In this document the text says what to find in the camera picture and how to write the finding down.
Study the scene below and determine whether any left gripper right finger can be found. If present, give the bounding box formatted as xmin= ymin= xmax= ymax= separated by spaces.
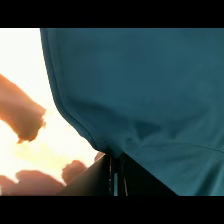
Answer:
xmin=117 ymin=152 xmax=178 ymax=197

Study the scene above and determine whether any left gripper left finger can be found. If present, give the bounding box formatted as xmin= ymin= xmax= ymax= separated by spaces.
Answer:
xmin=56 ymin=153 xmax=115 ymax=197

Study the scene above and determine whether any teal shirt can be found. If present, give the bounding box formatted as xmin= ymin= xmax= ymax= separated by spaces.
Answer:
xmin=39 ymin=27 xmax=224 ymax=197

